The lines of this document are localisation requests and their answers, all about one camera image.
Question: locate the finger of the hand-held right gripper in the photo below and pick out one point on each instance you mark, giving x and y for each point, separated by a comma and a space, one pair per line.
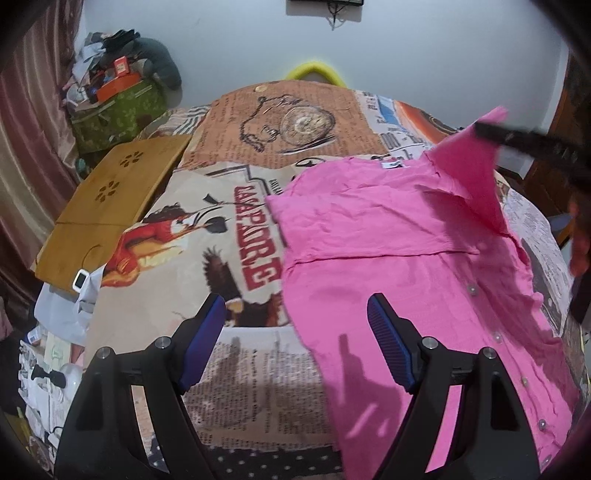
521, 138

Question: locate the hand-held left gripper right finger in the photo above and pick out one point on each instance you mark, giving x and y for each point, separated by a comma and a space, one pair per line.
385, 337

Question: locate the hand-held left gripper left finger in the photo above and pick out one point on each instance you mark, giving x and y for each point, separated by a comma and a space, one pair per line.
205, 337

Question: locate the pink button shirt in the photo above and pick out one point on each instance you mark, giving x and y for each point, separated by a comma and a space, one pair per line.
369, 230

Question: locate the pile of clothes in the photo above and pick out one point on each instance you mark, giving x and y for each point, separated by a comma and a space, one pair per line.
90, 60

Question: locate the person's right hand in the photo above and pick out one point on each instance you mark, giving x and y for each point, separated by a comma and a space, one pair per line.
581, 235

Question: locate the wooden door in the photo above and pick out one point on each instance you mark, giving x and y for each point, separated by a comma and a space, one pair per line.
568, 101

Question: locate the dark dotted sheet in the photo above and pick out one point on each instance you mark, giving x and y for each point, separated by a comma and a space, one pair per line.
258, 457

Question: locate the printed bedsheet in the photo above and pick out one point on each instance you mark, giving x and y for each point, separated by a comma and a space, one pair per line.
231, 207

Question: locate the wooden lap board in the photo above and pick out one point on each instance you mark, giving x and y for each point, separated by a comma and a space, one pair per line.
115, 198

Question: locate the floor clutter pile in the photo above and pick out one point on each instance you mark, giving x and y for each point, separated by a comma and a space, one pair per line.
46, 392

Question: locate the yellow foam tube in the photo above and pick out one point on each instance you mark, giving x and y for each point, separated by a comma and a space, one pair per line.
316, 68

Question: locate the green patterned storage box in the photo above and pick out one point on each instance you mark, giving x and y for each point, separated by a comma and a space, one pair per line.
124, 108

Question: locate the flat orange box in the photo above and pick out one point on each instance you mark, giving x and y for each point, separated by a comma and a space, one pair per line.
115, 87

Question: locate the pink striped curtain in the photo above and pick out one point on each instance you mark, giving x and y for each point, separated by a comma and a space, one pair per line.
27, 138

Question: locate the small orange box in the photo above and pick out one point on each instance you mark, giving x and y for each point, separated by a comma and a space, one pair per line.
121, 65

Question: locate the wall-mounted black monitor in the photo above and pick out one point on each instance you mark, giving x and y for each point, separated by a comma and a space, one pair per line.
323, 2

